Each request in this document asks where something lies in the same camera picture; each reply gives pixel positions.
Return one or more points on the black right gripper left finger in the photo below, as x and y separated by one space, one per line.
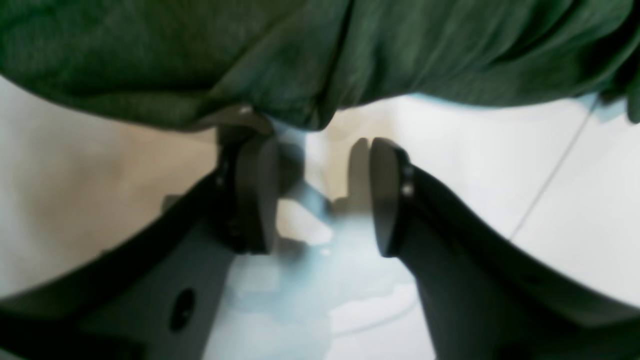
155 297

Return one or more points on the dark green t-shirt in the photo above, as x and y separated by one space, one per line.
170 63

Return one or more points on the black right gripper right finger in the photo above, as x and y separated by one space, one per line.
483 298

